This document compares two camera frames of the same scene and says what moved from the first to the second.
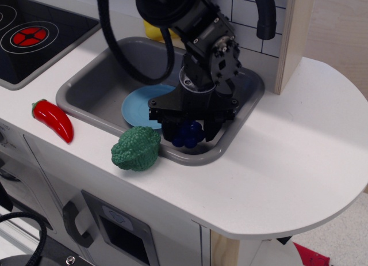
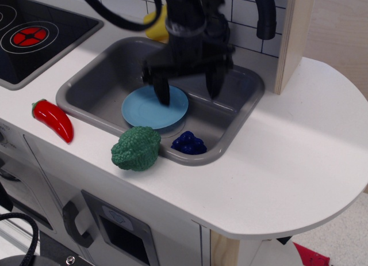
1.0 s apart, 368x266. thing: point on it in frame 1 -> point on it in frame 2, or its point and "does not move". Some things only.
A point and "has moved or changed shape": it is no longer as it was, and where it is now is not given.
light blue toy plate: (135, 106) does not move
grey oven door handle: (69, 212) does not move
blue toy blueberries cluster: (190, 136) has moved or changed shape
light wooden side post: (295, 35) does not move
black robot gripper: (210, 106) -> (195, 45)
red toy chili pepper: (46, 113) does not move
